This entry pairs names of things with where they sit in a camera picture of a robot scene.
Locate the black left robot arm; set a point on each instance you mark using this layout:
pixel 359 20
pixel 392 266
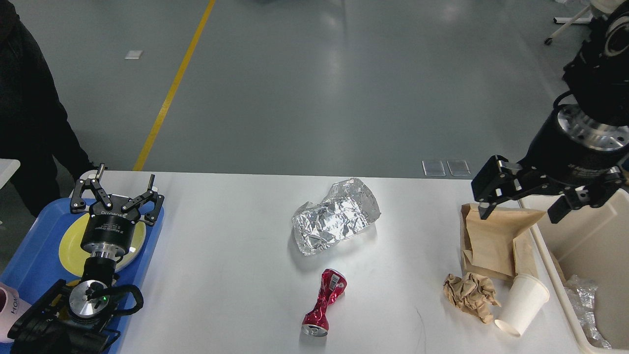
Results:
pixel 98 305

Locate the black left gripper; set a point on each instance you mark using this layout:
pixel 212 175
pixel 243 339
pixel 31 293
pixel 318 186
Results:
pixel 110 231

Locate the white chair base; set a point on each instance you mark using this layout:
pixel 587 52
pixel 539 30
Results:
pixel 594 11

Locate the blue plastic tray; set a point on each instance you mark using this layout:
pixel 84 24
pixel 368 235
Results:
pixel 36 265

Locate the crumpled brown paper ball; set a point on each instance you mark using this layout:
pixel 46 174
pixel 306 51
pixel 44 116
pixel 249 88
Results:
pixel 473 294

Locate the crushed red can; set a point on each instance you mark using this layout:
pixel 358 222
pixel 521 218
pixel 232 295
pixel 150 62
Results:
pixel 332 286

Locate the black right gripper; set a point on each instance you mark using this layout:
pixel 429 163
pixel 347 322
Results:
pixel 570 148

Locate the pink HOME mug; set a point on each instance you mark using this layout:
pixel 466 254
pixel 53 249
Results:
pixel 12 307

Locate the brown paper bag right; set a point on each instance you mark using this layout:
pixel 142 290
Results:
pixel 501 246

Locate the person in black clothes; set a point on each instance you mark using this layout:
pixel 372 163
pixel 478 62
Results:
pixel 34 123

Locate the beige plastic bin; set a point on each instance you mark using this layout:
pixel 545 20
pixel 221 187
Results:
pixel 592 243

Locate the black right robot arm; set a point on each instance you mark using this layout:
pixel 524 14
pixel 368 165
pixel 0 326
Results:
pixel 597 77

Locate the yellow plastic plate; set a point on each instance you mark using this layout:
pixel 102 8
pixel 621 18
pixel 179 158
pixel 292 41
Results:
pixel 74 234

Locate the foil sheet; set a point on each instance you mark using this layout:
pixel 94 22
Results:
pixel 581 293
pixel 347 209

